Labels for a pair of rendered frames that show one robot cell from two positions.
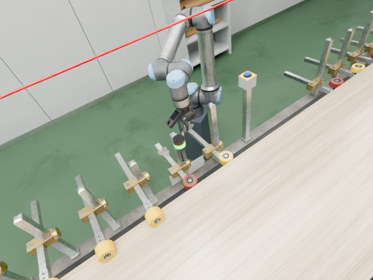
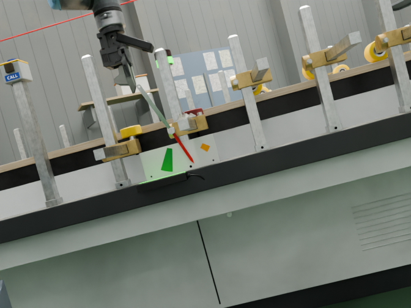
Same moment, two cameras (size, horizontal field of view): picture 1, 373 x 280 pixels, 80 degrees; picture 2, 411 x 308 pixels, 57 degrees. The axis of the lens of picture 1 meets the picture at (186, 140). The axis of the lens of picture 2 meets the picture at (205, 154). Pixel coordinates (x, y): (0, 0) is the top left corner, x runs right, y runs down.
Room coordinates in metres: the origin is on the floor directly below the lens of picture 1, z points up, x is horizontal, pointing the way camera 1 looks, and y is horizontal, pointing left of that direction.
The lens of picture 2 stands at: (1.97, 0.72, 0.80)
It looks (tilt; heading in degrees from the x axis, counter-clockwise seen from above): 3 degrees down; 208
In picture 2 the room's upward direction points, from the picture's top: 15 degrees counter-clockwise
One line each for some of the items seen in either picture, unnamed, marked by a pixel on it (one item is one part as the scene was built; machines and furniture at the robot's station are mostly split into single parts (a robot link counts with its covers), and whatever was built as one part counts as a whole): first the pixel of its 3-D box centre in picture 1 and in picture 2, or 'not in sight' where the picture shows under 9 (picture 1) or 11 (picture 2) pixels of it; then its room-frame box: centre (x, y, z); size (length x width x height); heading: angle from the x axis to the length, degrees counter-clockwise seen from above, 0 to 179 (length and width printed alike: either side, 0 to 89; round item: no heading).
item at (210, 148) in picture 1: (212, 148); (120, 150); (0.93, -0.15, 0.83); 0.13 x 0.06 x 0.05; 114
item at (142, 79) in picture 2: not in sight; (132, 87); (-2.44, -2.47, 1.73); 0.42 x 0.35 x 0.23; 143
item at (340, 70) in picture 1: (329, 67); not in sight; (1.47, -1.26, 0.83); 0.43 x 0.03 x 0.04; 24
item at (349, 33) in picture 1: (340, 60); not in sight; (1.44, -1.32, 0.88); 0.03 x 0.03 x 0.48; 24
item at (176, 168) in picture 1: (180, 168); (187, 126); (0.82, 0.08, 0.85); 0.13 x 0.06 x 0.05; 114
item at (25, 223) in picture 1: (51, 239); (392, 45); (0.53, 0.74, 0.92); 0.03 x 0.03 x 0.48; 24
